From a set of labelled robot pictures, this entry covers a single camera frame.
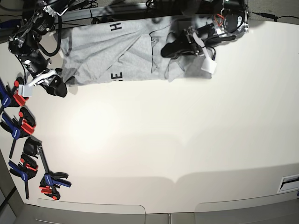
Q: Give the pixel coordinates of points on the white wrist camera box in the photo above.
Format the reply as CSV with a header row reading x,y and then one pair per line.
x,y
25,90
209,65

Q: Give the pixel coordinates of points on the blue red bar clamp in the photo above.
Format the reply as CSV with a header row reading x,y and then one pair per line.
x,y
10,97
51,181
26,170
22,128

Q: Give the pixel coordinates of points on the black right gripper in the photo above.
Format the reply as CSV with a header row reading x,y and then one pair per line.
x,y
51,79

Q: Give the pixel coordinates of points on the grey T-shirt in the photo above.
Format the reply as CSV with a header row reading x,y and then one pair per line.
x,y
129,51

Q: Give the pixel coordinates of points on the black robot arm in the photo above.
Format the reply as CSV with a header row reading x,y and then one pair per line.
x,y
212,23
34,49

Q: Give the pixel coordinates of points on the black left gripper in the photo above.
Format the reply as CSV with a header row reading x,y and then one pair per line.
x,y
184,46

